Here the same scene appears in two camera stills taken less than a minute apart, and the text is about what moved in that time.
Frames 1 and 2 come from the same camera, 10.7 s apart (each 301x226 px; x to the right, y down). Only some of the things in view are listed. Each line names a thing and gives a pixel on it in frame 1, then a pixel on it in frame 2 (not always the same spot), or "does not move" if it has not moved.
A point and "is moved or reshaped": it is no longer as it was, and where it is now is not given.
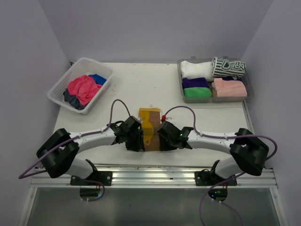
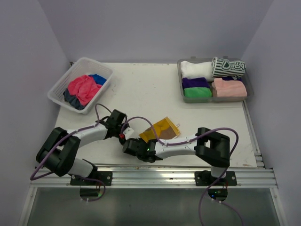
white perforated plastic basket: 82,85 does not move
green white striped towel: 227,68 does not move
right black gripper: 163,146 → 138,140
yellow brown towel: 150,118 is moved or reshaped
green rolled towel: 197,92 does not move
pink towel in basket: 83,87 does not move
